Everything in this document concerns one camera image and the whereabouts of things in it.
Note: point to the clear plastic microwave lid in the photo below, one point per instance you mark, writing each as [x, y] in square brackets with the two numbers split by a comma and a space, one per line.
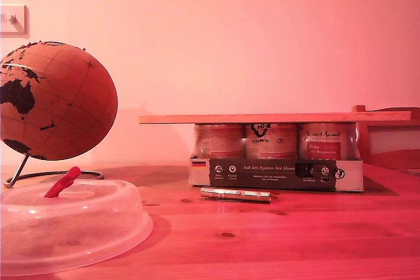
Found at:
[75, 221]

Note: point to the food can with white label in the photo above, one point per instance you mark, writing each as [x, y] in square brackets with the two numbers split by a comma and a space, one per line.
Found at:
[220, 140]

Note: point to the flat wooden board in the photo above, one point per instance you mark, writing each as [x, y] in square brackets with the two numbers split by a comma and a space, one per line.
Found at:
[262, 118]

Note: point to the food can with recycling print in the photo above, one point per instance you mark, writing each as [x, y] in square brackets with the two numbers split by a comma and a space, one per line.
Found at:
[272, 140]

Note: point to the printed cardboard can tray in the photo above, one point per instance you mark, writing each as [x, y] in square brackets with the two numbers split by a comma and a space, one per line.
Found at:
[262, 175]

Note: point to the food can with script label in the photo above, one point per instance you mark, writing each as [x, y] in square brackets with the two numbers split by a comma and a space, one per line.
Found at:
[325, 142]

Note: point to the cork globe on metal stand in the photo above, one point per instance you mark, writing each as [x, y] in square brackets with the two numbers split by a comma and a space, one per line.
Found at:
[62, 103]

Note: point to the wooden chair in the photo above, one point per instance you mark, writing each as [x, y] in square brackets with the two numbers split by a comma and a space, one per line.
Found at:
[390, 160]

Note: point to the white wall plate with peg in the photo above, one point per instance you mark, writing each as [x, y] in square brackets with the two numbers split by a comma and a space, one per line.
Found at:
[18, 21]

